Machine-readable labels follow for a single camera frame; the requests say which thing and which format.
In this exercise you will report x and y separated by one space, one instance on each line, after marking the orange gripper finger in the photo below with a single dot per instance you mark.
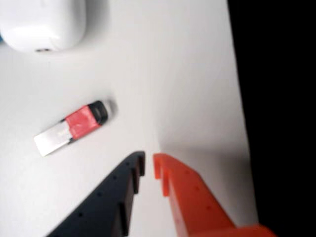
195 207

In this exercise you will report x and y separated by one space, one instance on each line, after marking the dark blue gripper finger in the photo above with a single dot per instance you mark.
106 205

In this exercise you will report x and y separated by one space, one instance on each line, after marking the usb stick with red tape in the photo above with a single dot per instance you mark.
79 122

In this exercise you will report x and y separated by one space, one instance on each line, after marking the white earbud charging case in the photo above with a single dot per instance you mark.
42 22

